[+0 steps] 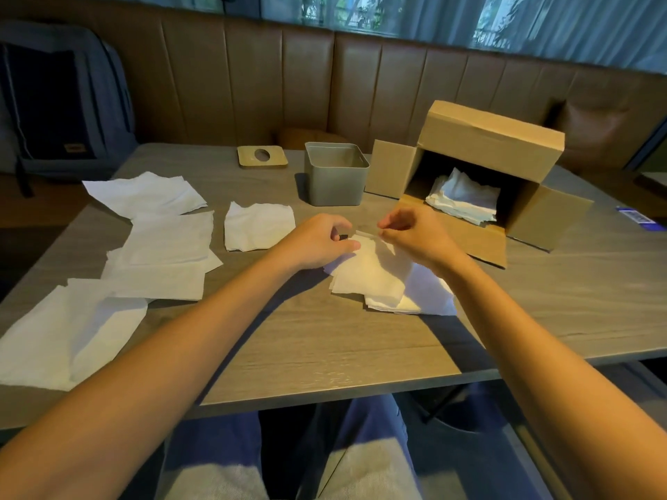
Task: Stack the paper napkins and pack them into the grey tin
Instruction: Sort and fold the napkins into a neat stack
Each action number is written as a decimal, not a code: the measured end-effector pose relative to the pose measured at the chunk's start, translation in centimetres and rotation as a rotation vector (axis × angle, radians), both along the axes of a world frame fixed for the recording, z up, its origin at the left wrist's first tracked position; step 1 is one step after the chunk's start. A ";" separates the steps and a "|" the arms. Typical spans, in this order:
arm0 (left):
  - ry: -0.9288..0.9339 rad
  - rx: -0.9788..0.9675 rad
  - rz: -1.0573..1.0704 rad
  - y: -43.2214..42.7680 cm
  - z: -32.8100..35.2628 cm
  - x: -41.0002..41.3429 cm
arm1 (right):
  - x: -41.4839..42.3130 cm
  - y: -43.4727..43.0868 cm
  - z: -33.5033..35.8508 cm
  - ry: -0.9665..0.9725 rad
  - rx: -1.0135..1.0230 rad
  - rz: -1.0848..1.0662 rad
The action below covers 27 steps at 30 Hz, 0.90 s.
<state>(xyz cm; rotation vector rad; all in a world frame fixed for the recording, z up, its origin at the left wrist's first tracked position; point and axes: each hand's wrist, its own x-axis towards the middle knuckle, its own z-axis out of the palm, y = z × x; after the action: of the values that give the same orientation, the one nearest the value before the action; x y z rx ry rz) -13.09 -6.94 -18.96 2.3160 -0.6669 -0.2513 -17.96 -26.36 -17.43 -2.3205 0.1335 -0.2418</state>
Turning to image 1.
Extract wooden lid with oval hole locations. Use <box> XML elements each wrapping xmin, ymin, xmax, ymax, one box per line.
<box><xmin>237</xmin><ymin>145</ymin><xmax>289</xmax><ymax>169</ymax></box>

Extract person's right hand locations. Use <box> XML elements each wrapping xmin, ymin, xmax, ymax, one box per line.
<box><xmin>377</xmin><ymin>205</ymin><xmax>466</xmax><ymax>272</ymax></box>

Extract stack of napkins in box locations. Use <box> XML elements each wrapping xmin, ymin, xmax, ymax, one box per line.
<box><xmin>425</xmin><ymin>167</ymin><xmax>501</xmax><ymax>227</ymax></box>

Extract person's left hand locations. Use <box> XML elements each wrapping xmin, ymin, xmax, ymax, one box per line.
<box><xmin>271</xmin><ymin>213</ymin><xmax>362</xmax><ymax>272</ymax></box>

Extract brown leather cushion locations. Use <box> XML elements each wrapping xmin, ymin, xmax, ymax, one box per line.
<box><xmin>551</xmin><ymin>100</ymin><xmax>653</xmax><ymax>171</ymax></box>

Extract pile of white napkins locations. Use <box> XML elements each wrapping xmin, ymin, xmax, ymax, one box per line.
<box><xmin>323</xmin><ymin>250</ymin><xmax>458</xmax><ymax>317</ymax></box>

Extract blue card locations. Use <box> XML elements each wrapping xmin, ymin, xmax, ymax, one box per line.
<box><xmin>615</xmin><ymin>206</ymin><xmax>667</xmax><ymax>234</ymax></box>

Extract person's blue trousers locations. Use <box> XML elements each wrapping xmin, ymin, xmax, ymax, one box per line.
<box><xmin>154</xmin><ymin>382</ymin><xmax>527</xmax><ymax>500</ymax></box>

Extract pale sheer curtain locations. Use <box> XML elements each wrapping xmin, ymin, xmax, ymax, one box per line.
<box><xmin>78</xmin><ymin>0</ymin><xmax>667</xmax><ymax>76</ymax></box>

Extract grey square metal tin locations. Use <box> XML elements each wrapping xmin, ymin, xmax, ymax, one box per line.
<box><xmin>304</xmin><ymin>141</ymin><xmax>371</xmax><ymax>208</ymax></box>

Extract person's right forearm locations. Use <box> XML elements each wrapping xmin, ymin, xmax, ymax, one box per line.
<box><xmin>436</xmin><ymin>253</ymin><xmax>667</xmax><ymax>500</ymax></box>

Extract person's left forearm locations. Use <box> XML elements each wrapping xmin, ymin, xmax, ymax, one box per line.
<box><xmin>0</xmin><ymin>248</ymin><xmax>301</xmax><ymax>500</ymax></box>

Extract black table leg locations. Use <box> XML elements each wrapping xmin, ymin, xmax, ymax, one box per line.
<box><xmin>420</xmin><ymin>382</ymin><xmax>472</xmax><ymax>425</ymax></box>

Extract brown leather bench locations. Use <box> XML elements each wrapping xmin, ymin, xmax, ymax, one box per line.
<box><xmin>0</xmin><ymin>0</ymin><xmax>667</xmax><ymax>203</ymax></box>

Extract white paper napkin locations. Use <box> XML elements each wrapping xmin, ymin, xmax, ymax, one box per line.
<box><xmin>328</xmin><ymin>230</ymin><xmax>415</xmax><ymax>311</ymax></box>
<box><xmin>82</xmin><ymin>171</ymin><xmax>208</xmax><ymax>220</ymax></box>
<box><xmin>223</xmin><ymin>201</ymin><xmax>297</xmax><ymax>252</ymax></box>
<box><xmin>126</xmin><ymin>210</ymin><xmax>215</xmax><ymax>266</ymax></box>
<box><xmin>100</xmin><ymin>248</ymin><xmax>224</xmax><ymax>301</ymax></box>
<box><xmin>0</xmin><ymin>278</ymin><xmax>150</xmax><ymax>392</ymax></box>

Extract dark grey backpack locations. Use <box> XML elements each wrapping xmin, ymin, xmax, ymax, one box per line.
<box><xmin>0</xmin><ymin>19</ymin><xmax>138</xmax><ymax>199</ymax></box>

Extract brown cardboard box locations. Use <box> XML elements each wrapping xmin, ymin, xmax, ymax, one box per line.
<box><xmin>364</xmin><ymin>100</ymin><xmax>595</xmax><ymax>269</ymax></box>

